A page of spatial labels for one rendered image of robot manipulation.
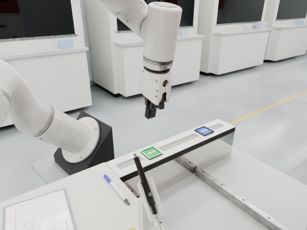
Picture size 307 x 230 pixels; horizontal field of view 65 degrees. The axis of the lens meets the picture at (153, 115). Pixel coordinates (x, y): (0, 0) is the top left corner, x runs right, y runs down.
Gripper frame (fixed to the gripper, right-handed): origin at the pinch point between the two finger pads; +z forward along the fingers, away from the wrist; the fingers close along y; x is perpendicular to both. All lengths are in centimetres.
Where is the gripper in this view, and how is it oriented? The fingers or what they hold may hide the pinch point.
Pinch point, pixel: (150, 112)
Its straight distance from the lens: 75.8
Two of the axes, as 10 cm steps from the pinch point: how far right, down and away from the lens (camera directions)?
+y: -5.8, -5.2, 6.3
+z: -1.2, 8.1, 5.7
